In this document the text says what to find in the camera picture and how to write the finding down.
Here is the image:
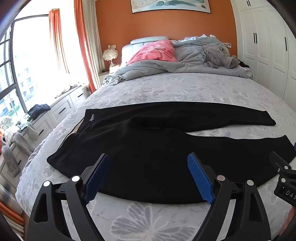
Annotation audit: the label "white nightstand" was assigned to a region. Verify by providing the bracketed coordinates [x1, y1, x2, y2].
[98, 66, 121, 87]

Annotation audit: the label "large black-framed window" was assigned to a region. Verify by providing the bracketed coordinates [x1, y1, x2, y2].
[0, 15, 90, 118]

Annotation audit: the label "pink pillow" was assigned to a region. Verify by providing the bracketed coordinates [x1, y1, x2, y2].
[127, 40, 178, 66]

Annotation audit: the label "white wardrobe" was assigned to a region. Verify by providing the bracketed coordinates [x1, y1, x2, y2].
[231, 0, 296, 109]

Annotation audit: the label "person's right forearm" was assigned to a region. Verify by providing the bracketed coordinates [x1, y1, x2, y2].
[280, 205, 296, 241]

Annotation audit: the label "orange striped cloth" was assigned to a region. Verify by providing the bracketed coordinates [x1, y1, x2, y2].
[0, 183, 25, 239]

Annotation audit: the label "bed with grey floral sheet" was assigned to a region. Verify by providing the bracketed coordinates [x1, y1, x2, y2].
[16, 72, 296, 241]

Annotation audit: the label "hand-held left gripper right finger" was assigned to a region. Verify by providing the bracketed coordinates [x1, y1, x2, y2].
[187, 152, 279, 241]

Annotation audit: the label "grey duvet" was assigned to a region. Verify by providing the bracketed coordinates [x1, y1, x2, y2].
[103, 37, 251, 86]

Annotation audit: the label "framed wall picture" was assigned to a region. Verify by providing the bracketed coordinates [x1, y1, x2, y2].
[130, 0, 211, 14]

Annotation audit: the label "orange curtain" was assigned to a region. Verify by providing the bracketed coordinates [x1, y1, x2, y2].
[48, 9, 69, 73]
[74, 0, 102, 93]

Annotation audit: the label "white ruffled pillow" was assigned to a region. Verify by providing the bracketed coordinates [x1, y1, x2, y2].
[183, 34, 219, 42]

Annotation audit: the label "black pants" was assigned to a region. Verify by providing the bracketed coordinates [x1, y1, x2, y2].
[47, 102, 296, 205]

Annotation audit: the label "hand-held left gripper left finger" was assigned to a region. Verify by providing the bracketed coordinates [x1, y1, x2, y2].
[29, 153, 110, 241]

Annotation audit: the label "white feather table lamp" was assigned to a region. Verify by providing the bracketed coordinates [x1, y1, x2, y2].
[102, 47, 119, 67]

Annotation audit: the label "white window seat cabinet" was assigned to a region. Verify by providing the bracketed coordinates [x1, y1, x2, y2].
[0, 85, 93, 186]

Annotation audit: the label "grey crumpled garment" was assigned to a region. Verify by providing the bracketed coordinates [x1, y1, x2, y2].
[201, 43, 241, 69]

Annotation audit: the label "pile of light clothes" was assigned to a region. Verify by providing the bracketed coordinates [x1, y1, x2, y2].
[0, 116, 40, 173]

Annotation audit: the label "grey padded headboard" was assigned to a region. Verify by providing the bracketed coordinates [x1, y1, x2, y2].
[121, 36, 176, 66]

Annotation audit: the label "dark blue clothes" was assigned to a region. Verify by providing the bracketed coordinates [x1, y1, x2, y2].
[28, 104, 51, 120]

